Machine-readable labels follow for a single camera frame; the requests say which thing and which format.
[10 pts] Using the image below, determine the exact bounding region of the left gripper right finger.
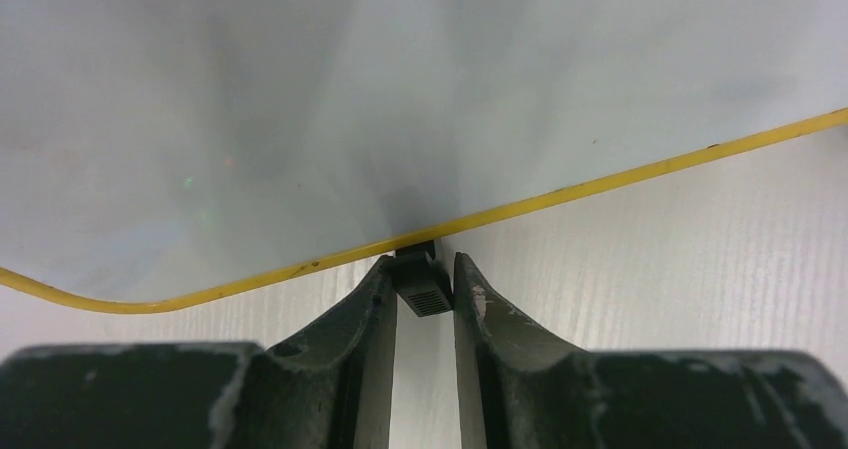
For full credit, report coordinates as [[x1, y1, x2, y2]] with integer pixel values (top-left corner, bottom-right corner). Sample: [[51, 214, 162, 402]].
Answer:
[[453, 253, 847, 448]]

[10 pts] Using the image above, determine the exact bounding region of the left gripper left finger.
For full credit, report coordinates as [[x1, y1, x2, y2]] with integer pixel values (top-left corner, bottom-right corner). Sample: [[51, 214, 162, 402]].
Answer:
[[1, 259, 397, 448]]

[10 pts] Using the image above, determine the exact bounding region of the yellow framed whiteboard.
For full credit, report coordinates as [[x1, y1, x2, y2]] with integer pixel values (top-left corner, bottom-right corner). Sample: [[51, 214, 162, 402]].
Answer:
[[1, 0, 847, 314]]

